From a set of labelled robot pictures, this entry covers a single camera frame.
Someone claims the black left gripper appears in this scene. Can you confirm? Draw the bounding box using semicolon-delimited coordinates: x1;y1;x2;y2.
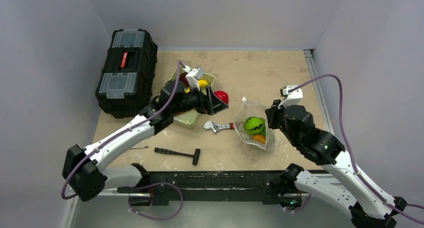
171;83;227;115

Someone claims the red tomato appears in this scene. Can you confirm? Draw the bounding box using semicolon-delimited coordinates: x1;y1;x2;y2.
214;90;229;104

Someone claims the yellow banana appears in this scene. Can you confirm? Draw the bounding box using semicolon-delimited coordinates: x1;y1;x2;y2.
198;79;209;90

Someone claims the pale green perforated basket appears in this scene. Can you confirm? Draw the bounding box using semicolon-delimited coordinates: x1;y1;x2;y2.
174;67;215;129

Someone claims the green watermelon toy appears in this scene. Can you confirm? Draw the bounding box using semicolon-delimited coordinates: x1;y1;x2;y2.
243;116;265;135

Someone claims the clear zip top bag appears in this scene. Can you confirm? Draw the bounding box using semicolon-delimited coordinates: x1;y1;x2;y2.
233;97;275;151

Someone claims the dark red apple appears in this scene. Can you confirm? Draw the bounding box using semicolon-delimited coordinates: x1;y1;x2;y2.
179;72;190;87

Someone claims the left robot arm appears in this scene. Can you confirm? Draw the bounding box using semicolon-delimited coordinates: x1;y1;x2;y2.
61;80;229;202

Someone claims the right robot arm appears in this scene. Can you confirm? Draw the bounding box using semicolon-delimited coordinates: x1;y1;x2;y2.
265;100;407;228

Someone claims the black hammer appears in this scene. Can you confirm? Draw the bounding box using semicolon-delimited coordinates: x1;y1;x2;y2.
154;147;201;166

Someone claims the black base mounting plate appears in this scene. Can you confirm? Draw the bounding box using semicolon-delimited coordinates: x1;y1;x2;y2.
117;171;308;209

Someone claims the black plastic toolbox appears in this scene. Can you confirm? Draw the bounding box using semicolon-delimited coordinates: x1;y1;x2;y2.
95;29;158;119

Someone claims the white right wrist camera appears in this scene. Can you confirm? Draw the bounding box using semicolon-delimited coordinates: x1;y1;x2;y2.
278;85;303;108

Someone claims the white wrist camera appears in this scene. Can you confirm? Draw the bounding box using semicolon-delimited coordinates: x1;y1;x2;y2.
182;66;205;90
278;85;303;108

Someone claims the red handled adjustable wrench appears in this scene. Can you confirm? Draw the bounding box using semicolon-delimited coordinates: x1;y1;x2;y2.
203;121;235;133

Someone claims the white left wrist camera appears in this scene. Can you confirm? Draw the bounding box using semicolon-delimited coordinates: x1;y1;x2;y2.
182;66;205;90

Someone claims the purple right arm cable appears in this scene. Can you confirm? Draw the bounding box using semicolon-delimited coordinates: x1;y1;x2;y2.
286;73;424;225

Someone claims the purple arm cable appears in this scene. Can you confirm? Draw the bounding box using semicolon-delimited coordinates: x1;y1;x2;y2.
60;59;186;201
286;73;424;225

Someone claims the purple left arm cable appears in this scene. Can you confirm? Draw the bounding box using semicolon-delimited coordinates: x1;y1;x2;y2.
60;59;186;201

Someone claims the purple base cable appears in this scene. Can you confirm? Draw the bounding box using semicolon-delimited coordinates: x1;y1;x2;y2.
128;182;184;221

